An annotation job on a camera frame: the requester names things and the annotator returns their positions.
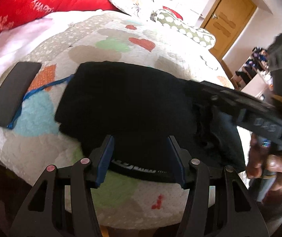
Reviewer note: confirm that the black smartphone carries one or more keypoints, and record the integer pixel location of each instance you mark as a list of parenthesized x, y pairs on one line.
[(12, 93)]

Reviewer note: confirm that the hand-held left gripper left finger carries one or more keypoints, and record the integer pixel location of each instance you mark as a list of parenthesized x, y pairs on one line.
[(105, 158)]

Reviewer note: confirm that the patterned quilted bedspread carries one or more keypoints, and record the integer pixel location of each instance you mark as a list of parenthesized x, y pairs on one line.
[(131, 44)]

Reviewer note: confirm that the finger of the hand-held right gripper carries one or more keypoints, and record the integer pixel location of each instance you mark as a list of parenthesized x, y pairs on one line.
[(232, 97)]

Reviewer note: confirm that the person's right hand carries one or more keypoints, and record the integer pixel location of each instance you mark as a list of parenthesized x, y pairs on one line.
[(256, 163)]

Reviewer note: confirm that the green polka dot pillow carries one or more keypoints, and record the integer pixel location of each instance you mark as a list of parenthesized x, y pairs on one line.
[(187, 28)]

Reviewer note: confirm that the wooden door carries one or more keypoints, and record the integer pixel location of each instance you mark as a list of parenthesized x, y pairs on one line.
[(227, 22)]

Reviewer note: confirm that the black pants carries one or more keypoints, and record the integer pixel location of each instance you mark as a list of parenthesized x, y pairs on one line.
[(131, 103)]

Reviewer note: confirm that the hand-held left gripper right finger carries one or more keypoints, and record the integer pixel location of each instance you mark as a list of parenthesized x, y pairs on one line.
[(176, 160)]

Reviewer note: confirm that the white blanket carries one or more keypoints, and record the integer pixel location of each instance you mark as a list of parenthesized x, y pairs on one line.
[(15, 37)]

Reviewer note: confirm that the cluttered shelf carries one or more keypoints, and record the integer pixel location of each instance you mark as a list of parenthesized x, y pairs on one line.
[(252, 66)]

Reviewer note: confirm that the red printed pillow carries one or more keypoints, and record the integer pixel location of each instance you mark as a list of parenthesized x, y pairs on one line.
[(32, 5)]

